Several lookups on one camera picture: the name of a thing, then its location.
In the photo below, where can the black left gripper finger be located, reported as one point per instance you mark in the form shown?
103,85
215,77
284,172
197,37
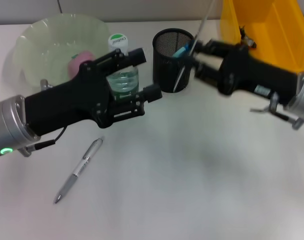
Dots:
153,93
135,57

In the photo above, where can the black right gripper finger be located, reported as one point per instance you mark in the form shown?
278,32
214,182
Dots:
207,72
214,46

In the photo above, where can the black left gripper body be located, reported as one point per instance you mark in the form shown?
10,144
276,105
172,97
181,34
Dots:
67,107

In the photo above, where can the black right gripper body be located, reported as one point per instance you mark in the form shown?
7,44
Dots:
254,75

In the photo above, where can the clear plastic ruler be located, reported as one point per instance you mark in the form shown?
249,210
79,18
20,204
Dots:
204,20

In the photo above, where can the clear green-label water bottle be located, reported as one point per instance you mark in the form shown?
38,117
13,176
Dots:
122,82

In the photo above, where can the green plastic wrapper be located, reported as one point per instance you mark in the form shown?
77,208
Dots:
247,38

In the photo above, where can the pink toy peach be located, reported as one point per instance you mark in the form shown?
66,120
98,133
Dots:
75,63

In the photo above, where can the silver ballpoint pen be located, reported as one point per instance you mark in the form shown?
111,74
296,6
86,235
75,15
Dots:
77,172

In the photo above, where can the black mesh pen cup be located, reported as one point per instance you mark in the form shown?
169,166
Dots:
167,72

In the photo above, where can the translucent green wavy fruit plate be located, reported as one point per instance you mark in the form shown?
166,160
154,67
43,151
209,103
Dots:
42,55

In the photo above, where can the left gripper metal connector plug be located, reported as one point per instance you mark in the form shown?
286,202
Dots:
45,85

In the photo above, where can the gripper metal connector plug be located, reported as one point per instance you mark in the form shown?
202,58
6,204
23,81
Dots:
274,103
45,85

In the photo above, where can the right gripper metal connector plug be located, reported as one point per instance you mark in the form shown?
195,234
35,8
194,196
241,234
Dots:
274,103

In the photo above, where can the yellow plastic bin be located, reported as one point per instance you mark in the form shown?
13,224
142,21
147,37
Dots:
282,30

